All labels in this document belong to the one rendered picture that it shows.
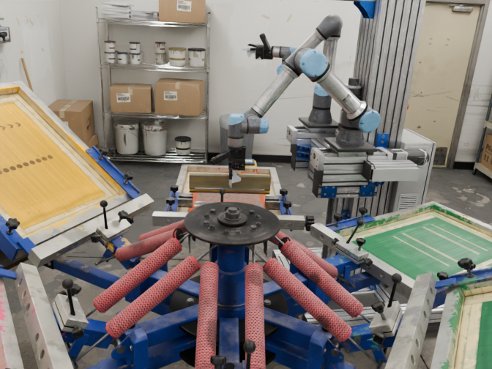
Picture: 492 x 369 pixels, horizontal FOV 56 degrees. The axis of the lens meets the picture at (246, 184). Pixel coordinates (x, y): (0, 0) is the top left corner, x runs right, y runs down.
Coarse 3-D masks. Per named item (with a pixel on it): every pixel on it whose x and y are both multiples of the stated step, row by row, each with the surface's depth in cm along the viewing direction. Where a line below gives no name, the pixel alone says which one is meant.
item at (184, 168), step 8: (184, 168) 279; (192, 168) 284; (200, 168) 285; (208, 168) 285; (216, 168) 285; (224, 168) 285; (248, 168) 286; (256, 168) 286; (264, 168) 286; (272, 168) 287; (184, 176) 267; (272, 176) 274; (176, 184) 254; (272, 184) 266
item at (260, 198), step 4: (228, 196) 251; (232, 196) 251; (236, 196) 252; (240, 196) 252; (244, 196) 252; (248, 196) 252; (252, 196) 253; (256, 196) 253; (260, 196) 253; (264, 196) 254; (228, 200) 246; (232, 200) 247; (236, 200) 247; (240, 200) 247; (244, 200) 247; (248, 200) 248; (252, 200) 248; (256, 200) 248; (260, 200) 248; (264, 200) 249; (264, 208) 239
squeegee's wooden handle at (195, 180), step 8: (192, 176) 228; (200, 176) 228; (208, 176) 228; (216, 176) 228; (224, 176) 228; (240, 176) 229; (248, 176) 229; (256, 176) 229; (264, 176) 229; (192, 184) 229; (200, 184) 229; (208, 184) 230; (216, 184) 230; (224, 184) 230; (232, 184) 230; (240, 184) 230; (248, 184) 230; (256, 184) 230; (264, 184) 231
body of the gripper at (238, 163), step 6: (234, 150) 224; (240, 150) 223; (234, 156) 224; (240, 156) 224; (228, 162) 224; (234, 162) 224; (240, 162) 224; (228, 168) 226; (234, 168) 226; (240, 168) 225
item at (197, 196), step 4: (196, 196) 249; (200, 196) 249; (204, 196) 249; (208, 196) 250; (212, 196) 250; (216, 196) 250; (220, 196) 251; (224, 196) 251; (196, 200) 244; (200, 200) 244; (204, 200) 245; (208, 200) 245; (212, 200) 245; (216, 200) 246; (224, 200) 246; (192, 208) 234
